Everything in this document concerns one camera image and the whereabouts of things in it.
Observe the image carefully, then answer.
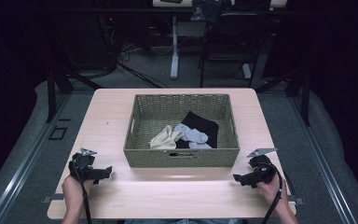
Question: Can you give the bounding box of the dark bag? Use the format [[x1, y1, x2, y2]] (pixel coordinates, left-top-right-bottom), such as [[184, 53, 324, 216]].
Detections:
[[190, 0, 224, 23]]

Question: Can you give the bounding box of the person's right hand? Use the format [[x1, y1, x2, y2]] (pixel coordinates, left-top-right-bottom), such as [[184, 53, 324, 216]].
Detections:
[[256, 174, 289, 209]]

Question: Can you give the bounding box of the woven green-grey basket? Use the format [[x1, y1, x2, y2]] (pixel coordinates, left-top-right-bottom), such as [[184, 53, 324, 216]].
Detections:
[[123, 93, 241, 169]]

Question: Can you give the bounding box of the light background desk top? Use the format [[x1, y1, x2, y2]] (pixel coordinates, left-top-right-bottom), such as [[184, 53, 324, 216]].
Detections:
[[151, 0, 289, 9]]

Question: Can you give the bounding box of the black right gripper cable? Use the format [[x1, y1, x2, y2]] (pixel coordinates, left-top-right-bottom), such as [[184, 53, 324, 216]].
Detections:
[[255, 161, 284, 224]]

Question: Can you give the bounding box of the white desk leg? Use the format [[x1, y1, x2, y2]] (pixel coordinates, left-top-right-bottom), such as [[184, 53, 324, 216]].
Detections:
[[241, 63, 253, 79], [170, 15, 181, 80]]

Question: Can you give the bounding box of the black cloth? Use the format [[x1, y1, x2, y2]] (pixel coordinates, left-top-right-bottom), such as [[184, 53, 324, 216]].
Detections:
[[174, 110, 220, 149]]

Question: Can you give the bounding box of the light grey sock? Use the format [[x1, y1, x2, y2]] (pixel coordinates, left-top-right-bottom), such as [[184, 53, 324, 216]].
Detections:
[[173, 123, 213, 150]]

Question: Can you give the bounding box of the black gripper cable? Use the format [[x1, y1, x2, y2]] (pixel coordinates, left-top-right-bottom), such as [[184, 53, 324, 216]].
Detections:
[[71, 152, 93, 224], [255, 161, 284, 224]]

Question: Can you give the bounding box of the person's left hand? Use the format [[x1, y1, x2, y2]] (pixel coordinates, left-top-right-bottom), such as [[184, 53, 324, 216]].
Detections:
[[61, 175, 95, 204]]

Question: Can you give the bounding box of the black chair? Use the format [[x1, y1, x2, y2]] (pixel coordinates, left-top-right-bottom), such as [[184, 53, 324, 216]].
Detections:
[[198, 11, 272, 89]]

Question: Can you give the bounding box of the grey table bracket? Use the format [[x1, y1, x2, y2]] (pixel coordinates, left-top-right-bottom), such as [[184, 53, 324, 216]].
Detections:
[[41, 192, 65, 204], [287, 197, 306, 206]]

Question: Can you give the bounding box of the black floor socket frame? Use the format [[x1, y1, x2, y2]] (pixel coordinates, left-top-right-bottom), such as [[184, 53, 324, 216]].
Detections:
[[48, 125, 69, 141]]

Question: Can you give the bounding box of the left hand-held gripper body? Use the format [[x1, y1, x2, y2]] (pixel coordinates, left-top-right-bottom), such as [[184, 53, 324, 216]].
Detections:
[[68, 147, 106, 182]]

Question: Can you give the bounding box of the cream cloth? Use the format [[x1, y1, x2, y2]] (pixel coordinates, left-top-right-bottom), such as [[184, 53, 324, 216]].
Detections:
[[149, 124, 185, 150]]

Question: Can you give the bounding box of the metal floor rail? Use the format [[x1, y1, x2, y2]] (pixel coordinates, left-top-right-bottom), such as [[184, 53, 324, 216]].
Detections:
[[0, 92, 73, 224], [288, 95, 358, 224]]

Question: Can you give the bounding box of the black metal stand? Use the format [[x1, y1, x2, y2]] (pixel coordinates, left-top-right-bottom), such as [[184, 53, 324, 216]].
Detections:
[[255, 65, 312, 127], [45, 63, 104, 124]]

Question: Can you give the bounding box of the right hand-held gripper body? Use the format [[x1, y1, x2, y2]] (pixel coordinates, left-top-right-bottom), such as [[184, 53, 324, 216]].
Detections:
[[244, 147, 279, 185]]

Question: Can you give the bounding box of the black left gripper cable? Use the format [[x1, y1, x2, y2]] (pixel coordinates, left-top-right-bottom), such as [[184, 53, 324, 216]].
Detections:
[[71, 152, 93, 224]]

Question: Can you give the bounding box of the bundle of floor cables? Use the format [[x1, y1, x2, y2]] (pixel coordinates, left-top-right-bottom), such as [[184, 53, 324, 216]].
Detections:
[[97, 13, 171, 90]]

